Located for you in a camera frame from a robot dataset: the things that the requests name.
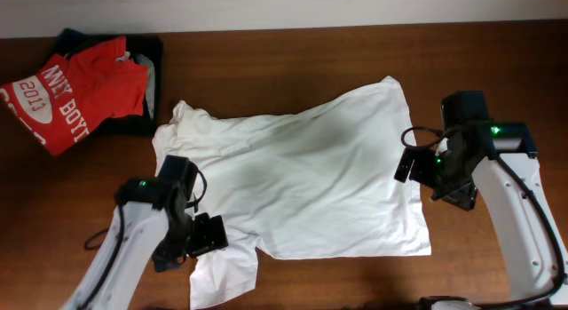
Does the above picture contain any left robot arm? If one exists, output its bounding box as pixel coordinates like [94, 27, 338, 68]
[63, 155, 228, 309]

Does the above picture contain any white printed t-shirt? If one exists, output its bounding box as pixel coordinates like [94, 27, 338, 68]
[153, 77, 431, 309]

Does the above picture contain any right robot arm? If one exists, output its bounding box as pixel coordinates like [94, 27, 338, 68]
[394, 91, 567, 309]

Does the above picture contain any red printed t-shirt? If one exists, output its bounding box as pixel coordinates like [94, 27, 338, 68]
[1, 36, 148, 155]

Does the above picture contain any black folded garment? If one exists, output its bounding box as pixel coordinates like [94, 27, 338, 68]
[44, 28, 163, 137]

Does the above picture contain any grey folded garment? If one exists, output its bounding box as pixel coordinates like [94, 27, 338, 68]
[134, 54, 155, 119]

